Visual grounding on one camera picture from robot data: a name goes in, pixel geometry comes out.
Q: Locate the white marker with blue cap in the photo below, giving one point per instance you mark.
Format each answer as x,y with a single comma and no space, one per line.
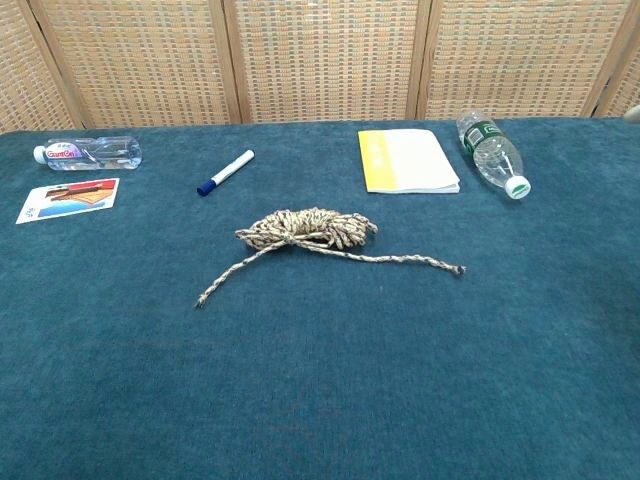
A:
227,171

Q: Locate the yellow and white booklet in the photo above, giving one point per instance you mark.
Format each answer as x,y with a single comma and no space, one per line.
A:
410,160

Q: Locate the blue felt table cover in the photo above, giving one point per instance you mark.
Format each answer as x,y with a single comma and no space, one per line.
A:
320,375

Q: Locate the woven bamboo screen panel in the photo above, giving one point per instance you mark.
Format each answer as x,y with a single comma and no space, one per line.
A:
325,60
140,60
515,55
627,85
20,75

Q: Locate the clear bottle with green label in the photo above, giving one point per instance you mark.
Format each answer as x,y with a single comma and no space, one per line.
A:
492,150

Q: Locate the clear bottle with red label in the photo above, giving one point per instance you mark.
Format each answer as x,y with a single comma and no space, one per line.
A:
100,152

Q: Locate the illustrated picture card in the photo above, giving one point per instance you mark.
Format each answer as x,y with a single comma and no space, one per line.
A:
70,200

